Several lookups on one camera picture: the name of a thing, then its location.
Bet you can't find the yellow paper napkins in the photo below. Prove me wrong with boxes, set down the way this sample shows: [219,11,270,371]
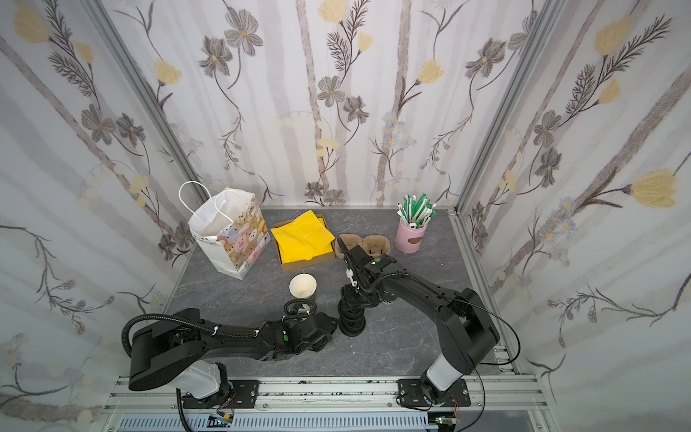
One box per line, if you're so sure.
[269,210,337,265]

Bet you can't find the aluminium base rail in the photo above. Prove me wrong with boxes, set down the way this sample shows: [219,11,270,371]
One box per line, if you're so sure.
[95,375,558,431]

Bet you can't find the brown pulp cup carrier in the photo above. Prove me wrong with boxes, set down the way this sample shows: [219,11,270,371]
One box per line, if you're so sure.
[333,233,392,258]

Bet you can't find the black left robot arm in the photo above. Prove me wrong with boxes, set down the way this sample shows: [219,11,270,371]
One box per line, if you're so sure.
[121,308,338,409]

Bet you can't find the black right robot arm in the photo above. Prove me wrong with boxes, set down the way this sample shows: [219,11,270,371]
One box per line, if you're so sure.
[337,237,500,406]

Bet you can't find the green paper cup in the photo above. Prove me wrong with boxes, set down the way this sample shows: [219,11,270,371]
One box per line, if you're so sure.
[289,273,318,302]

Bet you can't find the brown cardboard tray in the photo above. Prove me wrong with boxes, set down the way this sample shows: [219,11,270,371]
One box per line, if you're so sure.
[272,212,337,274]

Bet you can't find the black plastic cup lids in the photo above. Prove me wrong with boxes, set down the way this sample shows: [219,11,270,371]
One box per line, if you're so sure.
[338,299,366,338]

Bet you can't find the cartoon print paper bag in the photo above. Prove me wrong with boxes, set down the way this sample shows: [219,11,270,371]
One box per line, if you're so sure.
[185,187,271,280]

